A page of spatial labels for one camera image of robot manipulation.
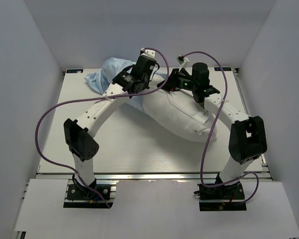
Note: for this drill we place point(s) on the left blue corner label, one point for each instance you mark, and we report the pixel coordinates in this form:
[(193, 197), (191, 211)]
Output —
[(74, 71)]

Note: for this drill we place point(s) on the right blue corner label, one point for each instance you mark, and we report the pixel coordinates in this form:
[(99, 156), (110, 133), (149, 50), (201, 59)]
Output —
[(222, 69)]

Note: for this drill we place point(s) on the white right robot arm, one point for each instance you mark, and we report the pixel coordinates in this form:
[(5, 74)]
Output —
[(247, 140)]

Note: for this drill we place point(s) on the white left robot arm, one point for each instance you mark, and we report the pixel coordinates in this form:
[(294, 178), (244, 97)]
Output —
[(80, 133)]

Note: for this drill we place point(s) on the light blue pillowcase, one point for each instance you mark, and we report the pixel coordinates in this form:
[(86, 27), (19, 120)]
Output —
[(100, 80)]

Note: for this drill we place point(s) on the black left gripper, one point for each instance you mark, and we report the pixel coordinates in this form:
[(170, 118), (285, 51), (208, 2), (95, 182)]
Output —
[(148, 77)]

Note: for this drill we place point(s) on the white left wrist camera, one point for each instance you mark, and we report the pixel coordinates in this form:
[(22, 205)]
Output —
[(147, 52)]

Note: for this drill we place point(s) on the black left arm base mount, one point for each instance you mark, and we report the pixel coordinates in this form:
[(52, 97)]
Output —
[(76, 198)]

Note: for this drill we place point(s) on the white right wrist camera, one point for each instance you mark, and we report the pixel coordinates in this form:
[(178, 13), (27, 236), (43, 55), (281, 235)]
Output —
[(183, 61)]

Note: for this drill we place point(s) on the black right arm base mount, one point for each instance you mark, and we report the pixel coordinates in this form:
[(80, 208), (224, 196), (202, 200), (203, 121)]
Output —
[(224, 198)]

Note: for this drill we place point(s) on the aluminium table front rail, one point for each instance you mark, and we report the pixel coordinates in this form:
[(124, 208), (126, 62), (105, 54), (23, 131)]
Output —
[(183, 176)]

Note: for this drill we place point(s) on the blue corner label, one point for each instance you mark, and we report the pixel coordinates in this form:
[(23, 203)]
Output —
[(222, 69), (74, 71)]

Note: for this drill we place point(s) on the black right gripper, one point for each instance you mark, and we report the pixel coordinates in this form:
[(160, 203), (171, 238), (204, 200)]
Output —
[(173, 83)]

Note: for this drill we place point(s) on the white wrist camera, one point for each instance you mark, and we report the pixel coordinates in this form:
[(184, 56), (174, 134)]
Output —
[(183, 61), (147, 52)]

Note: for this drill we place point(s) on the white pillow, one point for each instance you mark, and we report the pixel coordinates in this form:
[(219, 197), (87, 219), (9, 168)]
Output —
[(177, 112)]

